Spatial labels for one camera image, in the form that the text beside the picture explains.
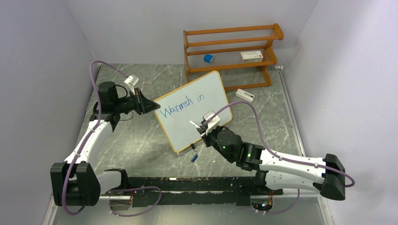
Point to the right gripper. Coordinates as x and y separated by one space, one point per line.
205 137

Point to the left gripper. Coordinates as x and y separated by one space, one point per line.
142 105

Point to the white blue whiteboard marker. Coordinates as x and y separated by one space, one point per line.
194 124

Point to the blue marker cap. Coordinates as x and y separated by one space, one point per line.
194 158

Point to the yellow framed whiteboard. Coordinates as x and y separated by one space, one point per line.
189 102

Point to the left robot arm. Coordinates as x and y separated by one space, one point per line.
74 181

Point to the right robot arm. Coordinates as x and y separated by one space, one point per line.
276 170

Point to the white whiteboard eraser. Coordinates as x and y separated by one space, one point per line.
244 95

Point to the blue eraser block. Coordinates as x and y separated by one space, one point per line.
208 58

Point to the white red cardboard box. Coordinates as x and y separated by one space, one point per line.
251 56

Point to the orange wooden shelf rack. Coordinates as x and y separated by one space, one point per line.
226 44

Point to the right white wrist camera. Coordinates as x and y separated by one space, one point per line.
213 123

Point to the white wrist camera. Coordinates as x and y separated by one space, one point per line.
213 123
131 81

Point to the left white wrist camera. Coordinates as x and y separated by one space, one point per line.
131 81

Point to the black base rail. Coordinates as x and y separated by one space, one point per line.
203 190

